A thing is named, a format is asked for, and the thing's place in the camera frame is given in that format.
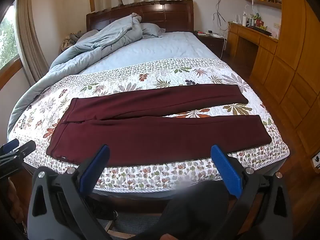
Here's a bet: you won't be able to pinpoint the person's leg in dark trousers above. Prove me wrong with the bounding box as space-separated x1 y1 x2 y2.
159 182 230 240

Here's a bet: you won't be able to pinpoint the tan window curtain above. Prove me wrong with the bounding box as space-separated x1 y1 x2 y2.
16 0 49 87

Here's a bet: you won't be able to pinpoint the light blue comforter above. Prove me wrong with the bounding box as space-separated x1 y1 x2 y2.
7 13 143 138

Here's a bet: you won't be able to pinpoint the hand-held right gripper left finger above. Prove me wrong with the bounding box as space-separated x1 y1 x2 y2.
27 144 118 240

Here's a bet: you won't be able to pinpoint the light blue pillow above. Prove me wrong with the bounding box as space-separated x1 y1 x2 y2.
140 23 166 39

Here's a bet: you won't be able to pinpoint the dark shoe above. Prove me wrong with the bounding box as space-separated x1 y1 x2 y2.
91 196 118 222

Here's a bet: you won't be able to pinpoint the maroon pants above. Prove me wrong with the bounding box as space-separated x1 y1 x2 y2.
46 84 272 167

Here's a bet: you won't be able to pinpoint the hanging cables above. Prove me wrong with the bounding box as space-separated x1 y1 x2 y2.
212 0 229 58

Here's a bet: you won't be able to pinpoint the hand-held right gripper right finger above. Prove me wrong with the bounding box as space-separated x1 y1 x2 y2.
211 144 294 240

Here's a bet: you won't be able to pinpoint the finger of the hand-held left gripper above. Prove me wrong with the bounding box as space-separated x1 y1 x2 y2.
0 139 20 155
0 140 37 180

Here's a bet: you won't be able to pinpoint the dark wooden nightstand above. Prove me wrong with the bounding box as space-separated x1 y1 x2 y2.
194 30 227 58

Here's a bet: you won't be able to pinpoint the black keyboard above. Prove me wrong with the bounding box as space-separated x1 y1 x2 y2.
254 27 272 36

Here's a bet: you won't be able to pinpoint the patterned dark blanket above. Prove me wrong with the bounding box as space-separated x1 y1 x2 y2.
61 30 87 53

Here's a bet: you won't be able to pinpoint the window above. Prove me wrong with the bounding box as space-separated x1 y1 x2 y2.
0 5 23 77

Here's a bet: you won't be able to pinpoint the floral and blue quilted bedspread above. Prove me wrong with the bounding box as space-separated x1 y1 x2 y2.
7 31 290 193

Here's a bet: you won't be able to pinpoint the dark wooden headboard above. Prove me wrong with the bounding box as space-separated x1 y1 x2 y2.
86 0 194 33

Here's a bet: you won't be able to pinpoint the light wooden desk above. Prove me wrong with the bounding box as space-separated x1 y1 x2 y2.
226 22 279 79

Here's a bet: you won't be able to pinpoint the light wooden wardrobe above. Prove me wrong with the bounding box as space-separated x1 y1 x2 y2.
250 0 320 160

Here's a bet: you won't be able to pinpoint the white bottles on desk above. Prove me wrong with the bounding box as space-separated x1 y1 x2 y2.
236 10 255 27

